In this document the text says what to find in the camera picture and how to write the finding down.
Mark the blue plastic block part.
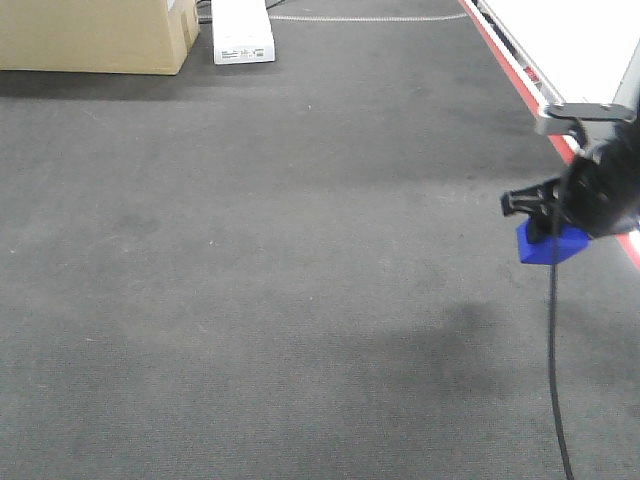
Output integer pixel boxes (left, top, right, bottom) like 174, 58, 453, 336
516, 220, 590, 265

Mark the white long carton box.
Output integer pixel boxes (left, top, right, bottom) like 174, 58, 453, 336
210, 0, 276, 65

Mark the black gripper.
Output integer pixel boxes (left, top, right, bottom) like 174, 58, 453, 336
500, 120, 639, 239

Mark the silver metal bracket bar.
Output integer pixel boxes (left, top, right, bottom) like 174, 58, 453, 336
535, 103, 637, 135

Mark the brown cardboard box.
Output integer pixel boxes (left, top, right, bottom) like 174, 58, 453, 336
1, 0, 199, 75

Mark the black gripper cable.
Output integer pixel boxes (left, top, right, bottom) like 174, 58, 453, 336
547, 174, 576, 480

